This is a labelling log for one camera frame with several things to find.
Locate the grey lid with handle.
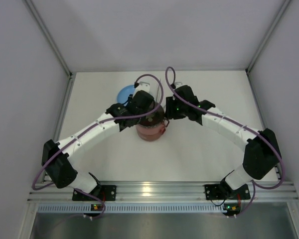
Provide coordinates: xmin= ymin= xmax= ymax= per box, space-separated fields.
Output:
xmin=139 ymin=106 xmax=169 ymax=128

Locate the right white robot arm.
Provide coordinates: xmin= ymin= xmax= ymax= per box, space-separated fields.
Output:
xmin=166 ymin=83 xmax=282 ymax=195

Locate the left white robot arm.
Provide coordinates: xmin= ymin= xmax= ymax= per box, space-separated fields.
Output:
xmin=42 ymin=82 xmax=154 ymax=196

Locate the blue plate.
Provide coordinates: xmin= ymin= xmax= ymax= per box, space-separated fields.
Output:
xmin=117 ymin=85 xmax=135 ymax=104

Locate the aluminium front rail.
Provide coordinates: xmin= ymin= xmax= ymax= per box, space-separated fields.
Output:
xmin=27 ymin=181 xmax=299 ymax=203

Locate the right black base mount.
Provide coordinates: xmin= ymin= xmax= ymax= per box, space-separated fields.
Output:
xmin=204 ymin=184 xmax=251 ymax=201

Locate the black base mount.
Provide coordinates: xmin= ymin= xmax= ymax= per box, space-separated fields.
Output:
xmin=204 ymin=184 xmax=251 ymax=201
xmin=72 ymin=185 xmax=117 ymax=202

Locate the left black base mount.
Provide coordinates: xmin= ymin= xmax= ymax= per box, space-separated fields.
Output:
xmin=72 ymin=185 xmax=117 ymax=202

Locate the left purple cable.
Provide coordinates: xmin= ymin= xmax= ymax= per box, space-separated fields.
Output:
xmin=31 ymin=74 xmax=164 ymax=220

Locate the perforated cable duct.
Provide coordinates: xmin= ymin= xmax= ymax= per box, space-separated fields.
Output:
xmin=37 ymin=203 xmax=232 ymax=214

